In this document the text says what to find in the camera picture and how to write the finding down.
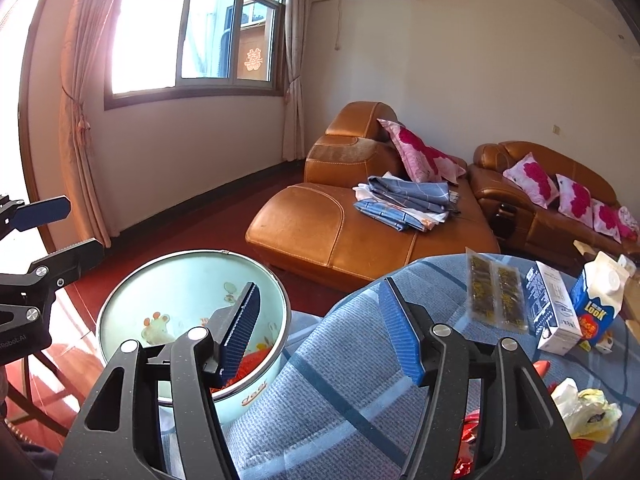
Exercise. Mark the long brown leather sofa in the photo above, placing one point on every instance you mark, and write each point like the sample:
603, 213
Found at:
487, 185

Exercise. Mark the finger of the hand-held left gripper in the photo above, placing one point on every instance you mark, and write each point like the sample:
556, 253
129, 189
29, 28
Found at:
70, 255
45, 212

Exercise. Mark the folded blue plaid bedsheets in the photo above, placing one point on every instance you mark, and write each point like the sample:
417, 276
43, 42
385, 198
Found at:
405, 205

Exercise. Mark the white rectangular carton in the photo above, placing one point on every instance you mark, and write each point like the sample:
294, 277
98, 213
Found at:
555, 305

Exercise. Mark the sliding glass window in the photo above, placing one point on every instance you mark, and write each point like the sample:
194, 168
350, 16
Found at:
150, 35

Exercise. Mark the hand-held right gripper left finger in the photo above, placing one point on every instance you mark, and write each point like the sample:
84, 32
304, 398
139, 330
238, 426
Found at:
245, 330

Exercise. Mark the beige curtain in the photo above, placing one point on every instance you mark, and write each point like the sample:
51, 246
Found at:
295, 60

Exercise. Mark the wooden coffee table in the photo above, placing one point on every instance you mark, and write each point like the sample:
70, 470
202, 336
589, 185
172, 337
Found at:
584, 248

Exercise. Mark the large pink floral pillow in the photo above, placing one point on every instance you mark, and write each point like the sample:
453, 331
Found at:
420, 152

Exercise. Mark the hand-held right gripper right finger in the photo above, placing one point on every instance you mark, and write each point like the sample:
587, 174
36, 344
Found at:
400, 340

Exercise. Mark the peach tied-back curtain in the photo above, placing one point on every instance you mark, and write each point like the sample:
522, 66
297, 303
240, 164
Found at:
80, 85

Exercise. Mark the yellow printed plastic bag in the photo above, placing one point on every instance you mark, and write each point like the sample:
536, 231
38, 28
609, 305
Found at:
592, 407

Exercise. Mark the pink patterned cloth bundle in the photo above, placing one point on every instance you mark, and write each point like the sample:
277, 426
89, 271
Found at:
629, 221

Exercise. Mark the small snack box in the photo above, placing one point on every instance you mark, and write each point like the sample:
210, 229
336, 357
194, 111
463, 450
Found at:
607, 343

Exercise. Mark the orange leather chaise sofa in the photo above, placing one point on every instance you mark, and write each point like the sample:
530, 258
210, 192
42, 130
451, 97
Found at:
300, 220

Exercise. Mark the red patterned foil wrapper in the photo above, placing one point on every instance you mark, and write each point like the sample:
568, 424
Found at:
470, 435

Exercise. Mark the air conditioner pipe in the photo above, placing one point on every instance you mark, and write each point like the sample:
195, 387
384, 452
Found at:
340, 20

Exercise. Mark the blue milk carton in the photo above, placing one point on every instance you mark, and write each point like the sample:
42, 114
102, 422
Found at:
600, 305

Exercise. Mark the blue plaid tablecloth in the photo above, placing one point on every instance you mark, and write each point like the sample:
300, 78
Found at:
325, 385

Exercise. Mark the light green enamel basin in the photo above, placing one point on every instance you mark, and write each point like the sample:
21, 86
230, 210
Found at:
190, 285

